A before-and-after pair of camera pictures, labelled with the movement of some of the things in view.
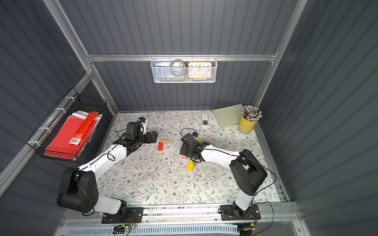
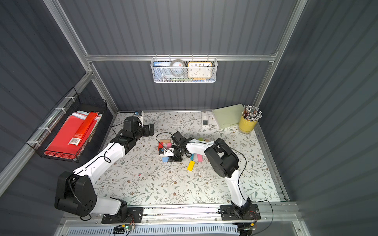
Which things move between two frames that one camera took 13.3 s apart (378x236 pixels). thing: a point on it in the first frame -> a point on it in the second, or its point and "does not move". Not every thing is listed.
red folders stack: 74,134 does not move
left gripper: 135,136 -> 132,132
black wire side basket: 66,131 does not move
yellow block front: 190,166 does not move
